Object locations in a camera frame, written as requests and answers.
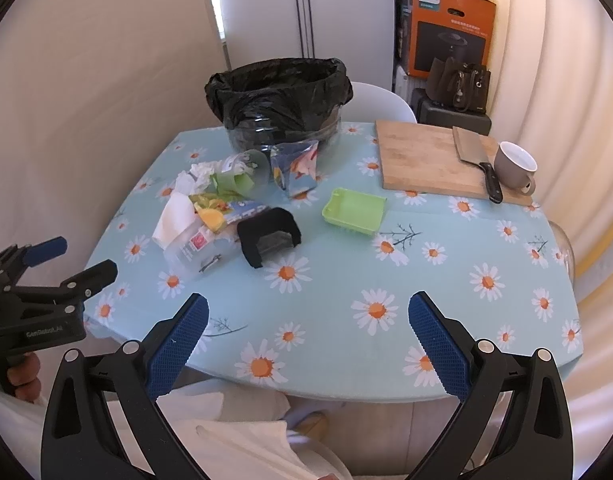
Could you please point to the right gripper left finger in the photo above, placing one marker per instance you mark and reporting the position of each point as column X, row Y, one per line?
column 80, row 439

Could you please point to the fruit print snack bag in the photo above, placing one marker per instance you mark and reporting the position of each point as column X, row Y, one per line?
column 218, row 211

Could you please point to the colourful snack wrapper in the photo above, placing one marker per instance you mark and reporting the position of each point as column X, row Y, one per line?
column 294, row 166

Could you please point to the steel cleaver black handle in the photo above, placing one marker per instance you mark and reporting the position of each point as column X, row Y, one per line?
column 471, row 150

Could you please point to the black storage box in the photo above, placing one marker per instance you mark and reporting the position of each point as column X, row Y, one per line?
column 429, row 113

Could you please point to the orange Philips appliance box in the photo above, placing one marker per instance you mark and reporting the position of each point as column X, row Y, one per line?
column 440, row 29

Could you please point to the white chair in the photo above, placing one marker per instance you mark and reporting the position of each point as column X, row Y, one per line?
column 371, row 103

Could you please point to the brown leather handbag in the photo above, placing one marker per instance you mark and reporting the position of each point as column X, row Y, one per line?
column 459, row 85

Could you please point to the person's left hand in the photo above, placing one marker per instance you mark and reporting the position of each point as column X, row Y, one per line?
column 24, row 378

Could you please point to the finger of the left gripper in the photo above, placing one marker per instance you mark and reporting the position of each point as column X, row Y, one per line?
column 45, row 251
column 89, row 282

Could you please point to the clear trash bin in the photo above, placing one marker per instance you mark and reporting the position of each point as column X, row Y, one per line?
column 262, row 137

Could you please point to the clear plastic cup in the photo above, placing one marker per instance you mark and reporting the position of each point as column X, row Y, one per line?
column 246, row 173

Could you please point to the white tissue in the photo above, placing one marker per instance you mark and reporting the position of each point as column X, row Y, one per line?
column 197, row 179

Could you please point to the black trash bag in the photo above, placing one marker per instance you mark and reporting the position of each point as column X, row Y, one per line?
column 284, row 93

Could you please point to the grey white mug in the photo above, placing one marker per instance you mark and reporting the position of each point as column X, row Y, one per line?
column 515, row 168

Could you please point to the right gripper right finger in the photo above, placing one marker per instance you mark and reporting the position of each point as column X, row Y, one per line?
column 535, row 438

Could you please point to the green plastic tray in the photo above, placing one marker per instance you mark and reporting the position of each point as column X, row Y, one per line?
column 355, row 211

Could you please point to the white refrigerator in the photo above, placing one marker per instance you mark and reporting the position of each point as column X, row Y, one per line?
column 361, row 33

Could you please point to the white paper cup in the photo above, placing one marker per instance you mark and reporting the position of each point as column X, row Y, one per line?
column 177, row 214

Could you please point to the daisy print blue tablecloth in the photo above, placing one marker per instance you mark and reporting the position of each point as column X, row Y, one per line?
column 328, row 318

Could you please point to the black plastic container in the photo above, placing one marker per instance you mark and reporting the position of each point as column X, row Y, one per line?
column 267, row 232

